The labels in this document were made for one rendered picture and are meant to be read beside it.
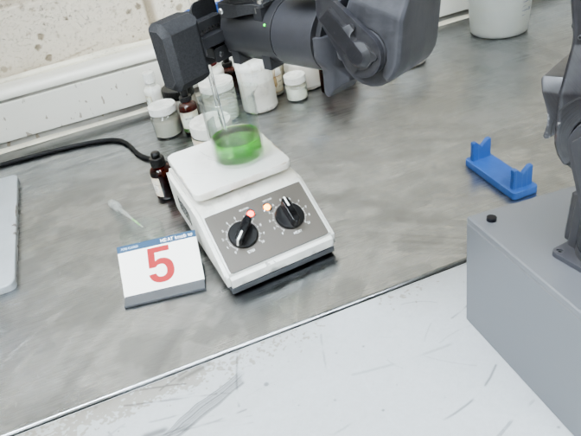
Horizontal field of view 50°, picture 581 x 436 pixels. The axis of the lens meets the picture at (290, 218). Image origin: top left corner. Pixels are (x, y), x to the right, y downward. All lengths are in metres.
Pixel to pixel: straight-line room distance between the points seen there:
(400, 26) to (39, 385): 0.47
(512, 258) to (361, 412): 0.18
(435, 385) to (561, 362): 0.11
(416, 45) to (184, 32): 0.20
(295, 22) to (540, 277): 0.27
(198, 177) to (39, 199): 0.33
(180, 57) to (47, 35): 0.61
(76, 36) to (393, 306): 0.75
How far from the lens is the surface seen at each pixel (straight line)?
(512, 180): 0.76
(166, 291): 0.69
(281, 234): 0.67
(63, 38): 1.15
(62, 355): 0.68
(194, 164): 0.74
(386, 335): 0.60
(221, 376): 0.59
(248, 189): 0.70
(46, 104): 1.14
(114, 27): 1.15
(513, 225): 0.53
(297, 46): 0.52
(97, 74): 1.13
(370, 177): 0.82
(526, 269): 0.49
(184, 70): 0.56
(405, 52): 0.48
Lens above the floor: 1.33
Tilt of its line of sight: 34 degrees down
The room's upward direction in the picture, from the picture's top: 11 degrees counter-clockwise
